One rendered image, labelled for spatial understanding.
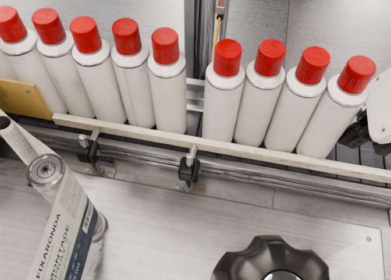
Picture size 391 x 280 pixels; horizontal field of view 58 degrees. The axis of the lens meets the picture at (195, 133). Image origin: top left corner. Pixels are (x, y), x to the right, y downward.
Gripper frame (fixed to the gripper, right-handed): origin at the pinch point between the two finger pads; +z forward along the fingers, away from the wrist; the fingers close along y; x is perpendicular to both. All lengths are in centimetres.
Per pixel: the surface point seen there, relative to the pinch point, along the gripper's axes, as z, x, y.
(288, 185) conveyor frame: 11.2, -3.7, 5.4
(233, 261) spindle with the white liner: -15.8, -23.8, 26.5
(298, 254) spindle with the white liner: -17.3, -20.6, 25.4
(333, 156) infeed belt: 6.2, 1.2, 0.3
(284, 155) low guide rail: 5.8, -7.9, 3.7
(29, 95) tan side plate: 14.9, -46.3, 3.6
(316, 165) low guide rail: 4.3, -3.3, 4.3
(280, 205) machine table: 13.3, -3.6, 8.3
